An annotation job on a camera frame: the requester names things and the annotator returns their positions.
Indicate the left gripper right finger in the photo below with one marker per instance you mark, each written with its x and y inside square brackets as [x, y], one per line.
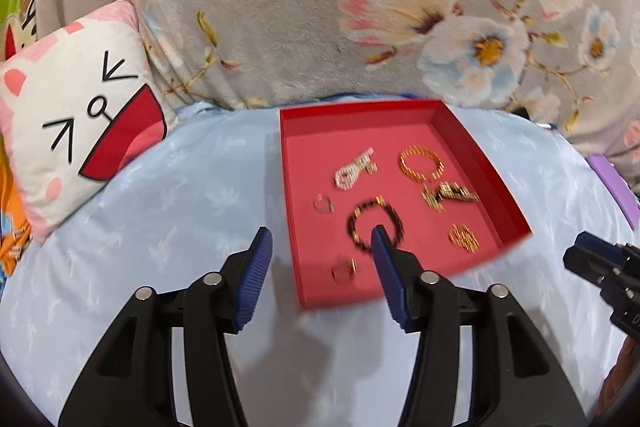
[516, 378]

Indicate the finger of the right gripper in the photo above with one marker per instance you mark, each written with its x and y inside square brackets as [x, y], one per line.
[596, 261]

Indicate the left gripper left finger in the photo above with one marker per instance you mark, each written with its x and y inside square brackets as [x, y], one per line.
[127, 381]

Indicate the gold chain cluster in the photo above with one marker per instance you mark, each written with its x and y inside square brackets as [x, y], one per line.
[463, 237]

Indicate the gold wrist watch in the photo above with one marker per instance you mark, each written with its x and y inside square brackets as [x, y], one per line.
[454, 191]

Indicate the gold chain cuff bangle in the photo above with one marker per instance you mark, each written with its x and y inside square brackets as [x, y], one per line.
[415, 175]

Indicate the red shallow jewelry box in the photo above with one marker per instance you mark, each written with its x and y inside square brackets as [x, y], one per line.
[341, 178]

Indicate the purple object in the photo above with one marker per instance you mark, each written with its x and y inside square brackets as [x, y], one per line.
[618, 188]

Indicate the blue white pen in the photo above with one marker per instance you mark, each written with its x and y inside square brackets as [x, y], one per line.
[547, 125]

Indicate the grey floral blanket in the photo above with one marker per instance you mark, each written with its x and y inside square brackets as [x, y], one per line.
[571, 63]

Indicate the cat face cushion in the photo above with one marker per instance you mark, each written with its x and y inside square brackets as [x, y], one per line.
[77, 107]

